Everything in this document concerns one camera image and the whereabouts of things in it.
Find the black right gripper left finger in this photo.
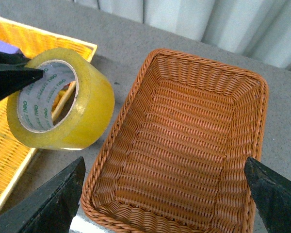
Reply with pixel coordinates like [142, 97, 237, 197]
[0, 157, 85, 233]

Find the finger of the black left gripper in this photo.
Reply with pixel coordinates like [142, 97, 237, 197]
[0, 64, 44, 101]
[0, 51, 30, 65]

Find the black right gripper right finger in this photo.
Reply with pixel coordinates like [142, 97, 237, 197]
[244, 157, 291, 233]

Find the clear yellowish tape roll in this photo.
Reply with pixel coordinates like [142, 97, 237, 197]
[7, 48, 115, 150]

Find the yellow woven basket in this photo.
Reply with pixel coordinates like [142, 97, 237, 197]
[0, 17, 97, 211]

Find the brown wicker basket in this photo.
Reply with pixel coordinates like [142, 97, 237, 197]
[81, 49, 269, 233]

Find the purple foam block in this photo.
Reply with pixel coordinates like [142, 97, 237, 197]
[0, 40, 22, 54]

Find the grey curtain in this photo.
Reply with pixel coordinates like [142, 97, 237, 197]
[80, 0, 291, 71]

